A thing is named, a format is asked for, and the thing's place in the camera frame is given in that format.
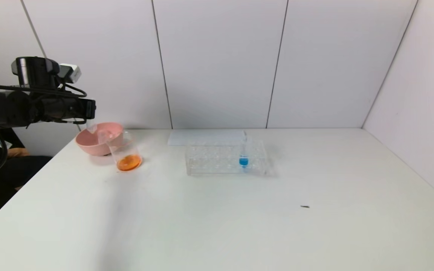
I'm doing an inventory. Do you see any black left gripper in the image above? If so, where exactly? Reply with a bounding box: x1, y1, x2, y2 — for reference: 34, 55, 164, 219
41, 97, 96, 122

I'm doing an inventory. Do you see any test tube with red pigment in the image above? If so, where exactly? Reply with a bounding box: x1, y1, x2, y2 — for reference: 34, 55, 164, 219
98, 129, 119, 146

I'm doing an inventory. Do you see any clear glass beaker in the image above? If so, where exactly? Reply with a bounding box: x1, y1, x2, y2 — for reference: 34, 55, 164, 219
107, 131, 145, 173

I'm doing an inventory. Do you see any clear acrylic test tube rack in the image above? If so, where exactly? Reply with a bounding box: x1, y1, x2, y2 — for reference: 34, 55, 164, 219
186, 139, 268, 177

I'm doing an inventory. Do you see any test tube with blue pigment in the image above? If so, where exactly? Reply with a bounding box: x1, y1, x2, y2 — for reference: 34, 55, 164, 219
239, 135, 250, 169

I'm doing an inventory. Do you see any pink plastic bowl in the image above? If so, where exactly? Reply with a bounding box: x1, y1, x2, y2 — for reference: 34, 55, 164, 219
76, 122, 124, 156

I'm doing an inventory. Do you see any white paper sheet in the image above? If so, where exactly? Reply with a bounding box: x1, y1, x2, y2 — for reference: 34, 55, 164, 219
168, 130, 248, 146

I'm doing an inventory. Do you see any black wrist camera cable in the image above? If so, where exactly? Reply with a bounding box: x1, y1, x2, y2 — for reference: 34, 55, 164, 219
57, 83, 88, 99

